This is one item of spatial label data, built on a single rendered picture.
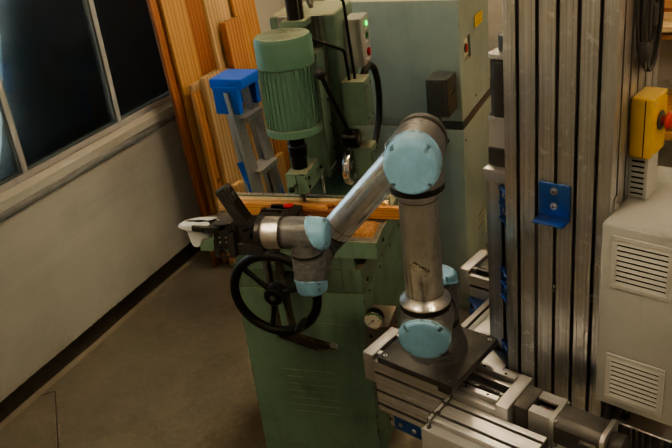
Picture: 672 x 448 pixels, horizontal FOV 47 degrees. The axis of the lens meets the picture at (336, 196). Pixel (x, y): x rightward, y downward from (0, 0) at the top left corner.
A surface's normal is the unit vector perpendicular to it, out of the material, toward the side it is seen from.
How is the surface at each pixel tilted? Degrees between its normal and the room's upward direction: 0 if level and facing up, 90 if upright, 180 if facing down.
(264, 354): 90
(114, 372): 1
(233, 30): 87
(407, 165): 82
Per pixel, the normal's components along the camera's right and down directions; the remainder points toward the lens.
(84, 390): -0.11, -0.90
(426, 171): -0.29, 0.31
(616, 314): -0.63, 0.39
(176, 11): 0.89, 0.04
